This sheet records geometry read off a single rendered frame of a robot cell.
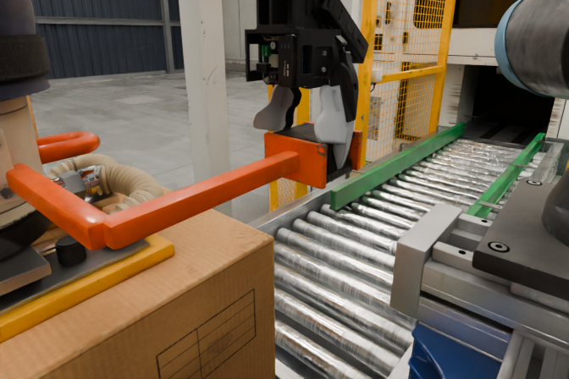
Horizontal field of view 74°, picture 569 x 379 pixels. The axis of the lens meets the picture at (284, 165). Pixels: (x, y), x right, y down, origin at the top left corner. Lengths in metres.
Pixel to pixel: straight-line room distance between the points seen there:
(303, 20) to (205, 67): 1.45
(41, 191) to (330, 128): 0.27
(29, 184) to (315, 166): 0.27
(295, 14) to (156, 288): 0.32
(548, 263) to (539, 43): 0.22
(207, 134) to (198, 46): 0.41
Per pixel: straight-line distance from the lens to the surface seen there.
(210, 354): 0.53
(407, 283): 0.46
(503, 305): 0.44
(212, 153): 1.91
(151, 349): 0.46
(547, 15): 0.48
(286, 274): 1.14
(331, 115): 0.40
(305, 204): 1.46
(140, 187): 0.51
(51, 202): 0.35
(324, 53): 0.40
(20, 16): 0.46
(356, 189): 1.60
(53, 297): 0.46
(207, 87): 1.84
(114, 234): 0.29
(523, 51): 0.49
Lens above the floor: 1.21
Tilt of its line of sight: 19 degrees down
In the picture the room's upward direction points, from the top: straight up
